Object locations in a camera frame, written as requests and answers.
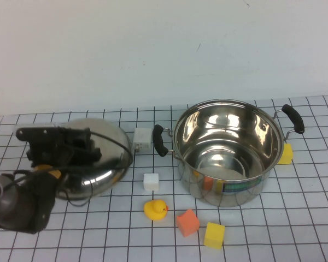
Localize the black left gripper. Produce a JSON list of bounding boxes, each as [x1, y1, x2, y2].
[[26, 129, 102, 169]]

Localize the steel lid with black knob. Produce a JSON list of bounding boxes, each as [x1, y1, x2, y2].
[[53, 117, 134, 201]]

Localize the white power adapter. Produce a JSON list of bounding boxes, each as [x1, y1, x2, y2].
[[132, 127, 154, 153]]

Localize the white foam cube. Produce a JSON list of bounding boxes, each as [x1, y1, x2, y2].
[[143, 172, 160, 192]]

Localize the yellow rubber duck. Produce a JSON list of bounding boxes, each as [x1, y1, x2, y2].
[[143, 199, 169, 221]]

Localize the orange foam cube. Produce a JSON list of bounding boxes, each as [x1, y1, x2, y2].
[[176, 209, 201, 237]]

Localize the yellow foam cube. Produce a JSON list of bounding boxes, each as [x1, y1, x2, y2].
[[276, 143, 294, 165], [203, 222, 226, 249]]

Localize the black camera cable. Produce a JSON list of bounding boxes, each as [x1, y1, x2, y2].
[[5, 130, 133, 207]]

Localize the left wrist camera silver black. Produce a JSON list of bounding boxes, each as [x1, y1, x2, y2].
[[15, 121, 71, 142]]

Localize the stainless steel pot black handles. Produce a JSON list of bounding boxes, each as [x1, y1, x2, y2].
[[153, 98, 305, 207]]

